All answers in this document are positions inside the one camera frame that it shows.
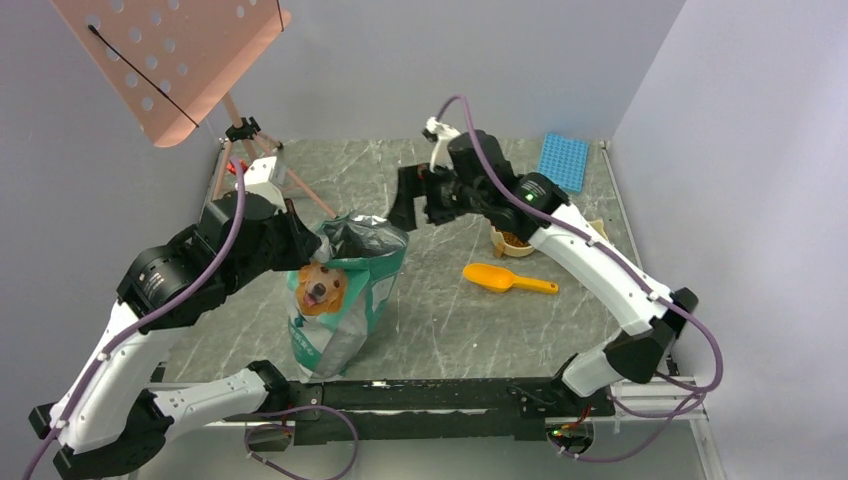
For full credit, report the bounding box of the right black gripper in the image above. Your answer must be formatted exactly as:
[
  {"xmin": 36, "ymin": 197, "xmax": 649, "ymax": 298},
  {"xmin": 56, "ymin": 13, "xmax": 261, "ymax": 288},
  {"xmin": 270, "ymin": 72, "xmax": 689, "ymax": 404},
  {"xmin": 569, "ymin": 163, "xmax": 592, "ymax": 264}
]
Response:
[{"xmin": 386, "ymin": 159, "xmax": 490, "ymax": 230}]

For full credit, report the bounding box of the green dog food bag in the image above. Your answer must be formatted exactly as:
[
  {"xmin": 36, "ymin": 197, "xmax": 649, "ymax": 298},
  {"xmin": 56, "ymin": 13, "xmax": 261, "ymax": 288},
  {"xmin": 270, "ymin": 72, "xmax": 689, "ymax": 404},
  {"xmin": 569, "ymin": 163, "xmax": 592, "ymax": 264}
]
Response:
[{"xmin": 284, "ymin": 215, "xmax": 409, "ymax": 384}]

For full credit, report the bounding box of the orange plastic scoop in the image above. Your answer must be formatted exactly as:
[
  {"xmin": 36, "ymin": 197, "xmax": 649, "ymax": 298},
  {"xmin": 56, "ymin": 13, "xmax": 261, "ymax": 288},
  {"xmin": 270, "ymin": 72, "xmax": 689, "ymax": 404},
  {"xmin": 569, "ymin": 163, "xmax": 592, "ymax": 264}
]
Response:
[{"xmin": 463, "ymin": 263, "xmax": 559, "ymax": 294}]

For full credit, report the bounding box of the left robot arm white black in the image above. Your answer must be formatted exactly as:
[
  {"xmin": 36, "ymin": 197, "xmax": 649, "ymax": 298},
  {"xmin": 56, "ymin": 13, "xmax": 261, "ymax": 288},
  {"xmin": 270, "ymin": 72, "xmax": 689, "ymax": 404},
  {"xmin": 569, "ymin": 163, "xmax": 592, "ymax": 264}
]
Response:
[{"xmin": 29, "ymin": 193, "xmax": 321, "ymax": 479}]

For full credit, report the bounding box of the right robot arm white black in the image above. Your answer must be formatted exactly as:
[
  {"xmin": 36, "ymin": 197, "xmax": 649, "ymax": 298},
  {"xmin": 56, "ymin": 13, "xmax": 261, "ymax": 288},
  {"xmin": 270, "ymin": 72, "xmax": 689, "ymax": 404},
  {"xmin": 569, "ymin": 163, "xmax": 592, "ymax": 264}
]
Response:
[{"xmin": 388, "ymin": 130, "xmax": 698, "ymax": 416}]

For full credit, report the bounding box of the cream pet bowl left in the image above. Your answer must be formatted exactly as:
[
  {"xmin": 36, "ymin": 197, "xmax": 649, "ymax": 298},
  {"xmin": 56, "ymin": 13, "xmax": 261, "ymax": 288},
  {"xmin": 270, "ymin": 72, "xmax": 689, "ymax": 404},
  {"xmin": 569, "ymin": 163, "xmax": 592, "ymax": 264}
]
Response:
[{"xmin": 490, "ymin": 226, "xmax": 535, "ymax": 258}]

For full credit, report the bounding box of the cream pet bowl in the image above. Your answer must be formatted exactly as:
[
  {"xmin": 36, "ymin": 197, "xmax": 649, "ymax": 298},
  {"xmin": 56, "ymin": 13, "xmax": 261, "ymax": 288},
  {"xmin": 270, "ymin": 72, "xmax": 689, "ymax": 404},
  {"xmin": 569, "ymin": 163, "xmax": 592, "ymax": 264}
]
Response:
[
  {"xmin": 588, "ymin": 219, "xmax": 609, "ymax": 240},
  {"xmin": 490, "ymin": 226, "xmax": 535, "ymax": 258}
]

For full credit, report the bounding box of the cream pet bowl right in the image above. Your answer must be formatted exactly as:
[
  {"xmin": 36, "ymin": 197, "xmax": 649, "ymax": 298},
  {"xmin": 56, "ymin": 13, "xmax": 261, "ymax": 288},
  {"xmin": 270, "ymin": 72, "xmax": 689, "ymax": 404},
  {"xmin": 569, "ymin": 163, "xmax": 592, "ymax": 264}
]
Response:
[{"xmin": 588, "ymin": 219, "xmax": 609, "ymax": 240}]

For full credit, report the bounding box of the blue perforated tray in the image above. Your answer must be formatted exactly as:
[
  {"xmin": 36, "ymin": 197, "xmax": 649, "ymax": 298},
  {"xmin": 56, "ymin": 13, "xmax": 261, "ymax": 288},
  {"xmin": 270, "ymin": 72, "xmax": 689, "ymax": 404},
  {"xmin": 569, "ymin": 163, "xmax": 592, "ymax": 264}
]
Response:
[{"xmin": 537, "ymin": 133, "xmax": 590, "ymax": 193}]

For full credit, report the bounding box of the pink perforated music stand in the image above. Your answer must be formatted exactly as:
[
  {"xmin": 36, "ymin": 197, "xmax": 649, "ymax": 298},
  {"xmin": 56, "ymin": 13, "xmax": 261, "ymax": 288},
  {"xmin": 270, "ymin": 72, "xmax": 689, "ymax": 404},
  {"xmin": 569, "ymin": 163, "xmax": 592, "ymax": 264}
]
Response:
[{"xmin": 50, "ymin": 0, "xmax": 339, "ymax": 220}]

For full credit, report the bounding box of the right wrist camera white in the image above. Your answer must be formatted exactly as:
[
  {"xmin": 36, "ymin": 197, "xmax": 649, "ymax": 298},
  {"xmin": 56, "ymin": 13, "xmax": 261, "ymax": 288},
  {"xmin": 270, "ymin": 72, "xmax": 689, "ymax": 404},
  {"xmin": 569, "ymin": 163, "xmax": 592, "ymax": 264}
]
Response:
[{"xmin": 422, "ymin": 117, "xmax": 461, "ymax": 171}]

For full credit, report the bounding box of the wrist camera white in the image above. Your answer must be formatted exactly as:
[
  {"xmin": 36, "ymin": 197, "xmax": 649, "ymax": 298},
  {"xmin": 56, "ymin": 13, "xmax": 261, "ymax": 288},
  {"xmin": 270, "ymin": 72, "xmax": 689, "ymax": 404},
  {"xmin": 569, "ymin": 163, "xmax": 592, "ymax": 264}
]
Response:
[
  {"xmin": 422, "ymin": 117, "xmax": 461, "ymax": 171},
  {"xmin": 227, "ymin": 156, "xmax": 285, "ymax": 210}
]

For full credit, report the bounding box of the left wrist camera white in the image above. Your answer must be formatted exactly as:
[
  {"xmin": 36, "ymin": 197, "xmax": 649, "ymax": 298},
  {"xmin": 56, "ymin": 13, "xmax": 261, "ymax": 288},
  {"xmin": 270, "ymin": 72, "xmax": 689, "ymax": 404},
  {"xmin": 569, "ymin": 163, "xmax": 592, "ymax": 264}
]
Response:
[{"xmin": 227, "ymin": 156, "xmax": 285, "ymax": 210}]

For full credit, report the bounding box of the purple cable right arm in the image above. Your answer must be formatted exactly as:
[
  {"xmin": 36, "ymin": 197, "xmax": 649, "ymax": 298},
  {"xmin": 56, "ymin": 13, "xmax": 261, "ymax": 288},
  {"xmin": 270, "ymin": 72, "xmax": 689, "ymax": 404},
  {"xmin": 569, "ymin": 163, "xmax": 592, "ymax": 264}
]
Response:
[{"xmin": 437, "ymin": 93, "xmax": 725, "ymax": 419}]

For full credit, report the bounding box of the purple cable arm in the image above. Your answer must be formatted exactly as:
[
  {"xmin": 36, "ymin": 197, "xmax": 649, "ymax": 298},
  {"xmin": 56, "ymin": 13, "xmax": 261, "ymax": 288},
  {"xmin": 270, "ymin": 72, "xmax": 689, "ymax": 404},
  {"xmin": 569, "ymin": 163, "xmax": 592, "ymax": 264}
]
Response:
[
  {"xmin": 437, "ymin": 93, "xmax": 725, "ymax": 419},
  {"xmin": 22, "ymin": 156, "xmax": 248, "ymax": 480}
]

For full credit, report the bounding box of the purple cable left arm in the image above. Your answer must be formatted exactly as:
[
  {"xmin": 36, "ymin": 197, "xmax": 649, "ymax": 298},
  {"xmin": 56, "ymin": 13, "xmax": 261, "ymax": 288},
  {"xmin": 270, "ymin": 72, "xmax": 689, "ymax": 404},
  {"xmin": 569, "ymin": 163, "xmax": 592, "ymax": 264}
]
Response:
[{"xmin": 22, "ymin": 156, "xmax": 248, "ymax": 480}]

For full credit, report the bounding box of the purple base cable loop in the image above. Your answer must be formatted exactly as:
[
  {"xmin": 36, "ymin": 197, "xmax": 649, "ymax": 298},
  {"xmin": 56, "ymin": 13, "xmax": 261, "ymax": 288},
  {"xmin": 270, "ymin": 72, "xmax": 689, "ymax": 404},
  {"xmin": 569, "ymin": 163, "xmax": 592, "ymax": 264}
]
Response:
[{"xmin": 243, "ymin": 405, "xmax": 359, "ymax": 480}]

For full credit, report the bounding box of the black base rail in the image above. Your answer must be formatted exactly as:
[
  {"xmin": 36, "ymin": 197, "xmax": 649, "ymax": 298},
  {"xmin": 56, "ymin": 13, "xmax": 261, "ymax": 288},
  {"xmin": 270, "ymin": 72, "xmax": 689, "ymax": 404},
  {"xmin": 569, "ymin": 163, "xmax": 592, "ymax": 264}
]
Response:
[{"xmin": 221, "ymin": 376, "xmax": 617, "ymax": 446}]

